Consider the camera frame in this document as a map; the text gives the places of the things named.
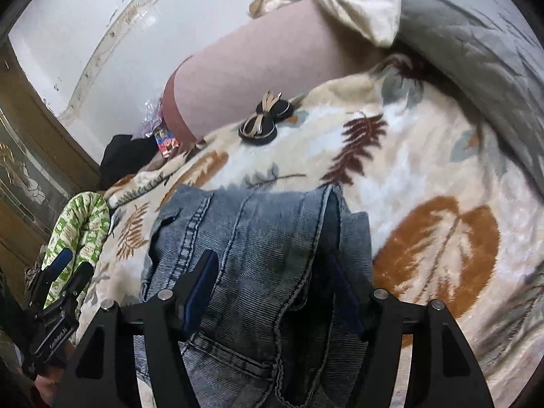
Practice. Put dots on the leaf printed blanket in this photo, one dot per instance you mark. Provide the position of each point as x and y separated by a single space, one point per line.
425 157

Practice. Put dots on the grey quilt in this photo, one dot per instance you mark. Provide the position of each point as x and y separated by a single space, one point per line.
476 42

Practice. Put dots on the person's left hand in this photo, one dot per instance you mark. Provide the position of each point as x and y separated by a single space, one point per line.
46 384

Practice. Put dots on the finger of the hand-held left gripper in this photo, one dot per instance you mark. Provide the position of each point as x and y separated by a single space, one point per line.
61 261
81 276

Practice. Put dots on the clear plastic bag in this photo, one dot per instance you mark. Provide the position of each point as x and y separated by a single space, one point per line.
154 114

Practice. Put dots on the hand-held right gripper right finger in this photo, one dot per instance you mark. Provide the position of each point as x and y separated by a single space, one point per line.
346 295

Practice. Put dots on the black round bow clip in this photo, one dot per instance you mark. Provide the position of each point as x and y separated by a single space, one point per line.
278 107
259 131

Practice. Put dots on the pink bolster pillow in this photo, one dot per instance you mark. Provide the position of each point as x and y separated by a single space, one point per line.
263 68

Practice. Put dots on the colourful small packet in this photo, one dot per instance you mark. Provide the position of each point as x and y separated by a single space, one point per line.
167 142

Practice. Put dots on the black cloth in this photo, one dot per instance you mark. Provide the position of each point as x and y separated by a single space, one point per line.
127 157

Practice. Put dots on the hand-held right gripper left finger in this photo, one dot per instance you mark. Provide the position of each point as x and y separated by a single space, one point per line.
203 282

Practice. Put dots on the blue denim pants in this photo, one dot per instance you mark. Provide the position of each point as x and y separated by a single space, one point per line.
255 238

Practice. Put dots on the wooden door with glass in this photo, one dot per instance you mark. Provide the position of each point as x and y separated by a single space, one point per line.
29 157

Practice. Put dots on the green printed cloth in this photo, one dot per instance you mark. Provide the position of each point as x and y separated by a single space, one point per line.
80 225

